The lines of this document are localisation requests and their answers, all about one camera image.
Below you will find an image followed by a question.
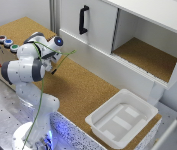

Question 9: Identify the white cabinet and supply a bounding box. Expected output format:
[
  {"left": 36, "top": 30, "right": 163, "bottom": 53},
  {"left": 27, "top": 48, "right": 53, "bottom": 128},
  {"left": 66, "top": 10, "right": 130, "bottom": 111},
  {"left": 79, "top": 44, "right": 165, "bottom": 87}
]
[{"left": 58, "top": 0, "right": 177, "bottom": 108}]

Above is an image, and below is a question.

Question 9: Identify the green button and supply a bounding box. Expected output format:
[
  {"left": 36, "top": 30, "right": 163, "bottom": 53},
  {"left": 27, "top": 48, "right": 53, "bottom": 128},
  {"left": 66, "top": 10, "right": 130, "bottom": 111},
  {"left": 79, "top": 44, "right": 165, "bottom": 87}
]
[{"left": 9, "top": 43, "right": 20, "bottom": 54}]

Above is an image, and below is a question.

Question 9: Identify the white sliding door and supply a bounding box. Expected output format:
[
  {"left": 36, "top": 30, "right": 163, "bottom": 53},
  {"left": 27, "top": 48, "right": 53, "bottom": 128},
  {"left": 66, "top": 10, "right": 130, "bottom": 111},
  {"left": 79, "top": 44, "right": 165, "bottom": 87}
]
[{"left": 60, "top": 0, "right": 119, "bottom": 56}]

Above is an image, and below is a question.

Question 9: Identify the white plastic box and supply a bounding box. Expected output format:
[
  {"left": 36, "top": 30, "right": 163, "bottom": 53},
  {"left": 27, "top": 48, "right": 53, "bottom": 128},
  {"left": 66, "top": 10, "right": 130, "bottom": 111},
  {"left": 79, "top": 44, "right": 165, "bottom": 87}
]
[{"left": 84, "top": 88, "right": 160, "bottom": 150}]

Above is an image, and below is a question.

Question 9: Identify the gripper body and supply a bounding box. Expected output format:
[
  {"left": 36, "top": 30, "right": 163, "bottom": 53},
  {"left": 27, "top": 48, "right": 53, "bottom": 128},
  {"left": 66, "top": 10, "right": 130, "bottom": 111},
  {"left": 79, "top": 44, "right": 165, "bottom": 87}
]
[{"left": 45, "top": 50, "right": 63, "bottom": 71}]

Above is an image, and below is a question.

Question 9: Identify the black door handle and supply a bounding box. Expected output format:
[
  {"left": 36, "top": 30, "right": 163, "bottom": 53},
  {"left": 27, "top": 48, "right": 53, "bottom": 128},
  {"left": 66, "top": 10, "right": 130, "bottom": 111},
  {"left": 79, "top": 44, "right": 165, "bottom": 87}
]
[{"left": 78, "top": 4, "right": 90, "bottom": 36}]

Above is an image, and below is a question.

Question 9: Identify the red button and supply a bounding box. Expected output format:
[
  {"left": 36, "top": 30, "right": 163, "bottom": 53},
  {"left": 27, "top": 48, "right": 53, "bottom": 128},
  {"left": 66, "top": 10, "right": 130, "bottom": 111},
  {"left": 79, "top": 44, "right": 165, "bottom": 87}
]
[{"left": 0, "top": 34, "right": 7, "bottom": 44}]

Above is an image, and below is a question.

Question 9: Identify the blue button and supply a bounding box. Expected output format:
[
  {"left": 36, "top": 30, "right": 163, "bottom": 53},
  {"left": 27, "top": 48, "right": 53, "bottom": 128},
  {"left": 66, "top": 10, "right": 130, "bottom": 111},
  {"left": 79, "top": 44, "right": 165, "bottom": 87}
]
[{"left": 3, "top": 38, "right": 14, "bottom": 48}]

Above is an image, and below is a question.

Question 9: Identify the green cable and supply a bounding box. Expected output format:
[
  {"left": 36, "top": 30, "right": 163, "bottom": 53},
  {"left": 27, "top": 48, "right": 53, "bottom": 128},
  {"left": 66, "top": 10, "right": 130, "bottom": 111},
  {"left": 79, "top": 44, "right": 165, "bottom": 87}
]
[{"left": 20, "top": 41, "right": 77, "bottom": 150}]

